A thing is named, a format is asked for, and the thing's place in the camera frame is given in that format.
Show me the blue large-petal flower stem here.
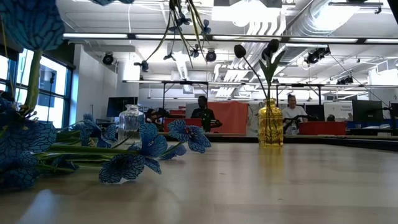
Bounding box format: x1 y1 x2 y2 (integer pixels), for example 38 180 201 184
0 0 65 113
37 119 213 185
0 93 82 191
57 113 119 149

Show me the red artificial flower bunch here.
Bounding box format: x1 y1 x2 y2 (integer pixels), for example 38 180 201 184
233 39 287 103

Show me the blue small-blossom flower spray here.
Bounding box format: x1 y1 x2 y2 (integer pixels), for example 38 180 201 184
133 0 212 73

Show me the clear glass vase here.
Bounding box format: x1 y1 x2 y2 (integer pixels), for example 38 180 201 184
118 104 144 142

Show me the yellow glass vase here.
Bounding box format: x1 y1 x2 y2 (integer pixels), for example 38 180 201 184
257 98 284 148

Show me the person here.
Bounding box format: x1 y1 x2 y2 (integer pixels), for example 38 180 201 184
144 108 166 132
190 95 223 133
281 93 309 136

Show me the orange partition panel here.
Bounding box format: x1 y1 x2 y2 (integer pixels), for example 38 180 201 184
207 101 249 136

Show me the black computer monitor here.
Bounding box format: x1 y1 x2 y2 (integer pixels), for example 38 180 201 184
106 96 139 118
352 100 384 123

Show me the LED light bar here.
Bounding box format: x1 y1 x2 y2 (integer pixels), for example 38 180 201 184
62 32 398 45

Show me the white poster board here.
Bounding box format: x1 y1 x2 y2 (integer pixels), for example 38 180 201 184
323 101 354 123

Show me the silver ventilation duct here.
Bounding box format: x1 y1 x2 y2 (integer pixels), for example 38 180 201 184
278 0 346 65

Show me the black aluminium rig frame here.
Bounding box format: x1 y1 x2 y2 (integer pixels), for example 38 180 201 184
158 132 398 152

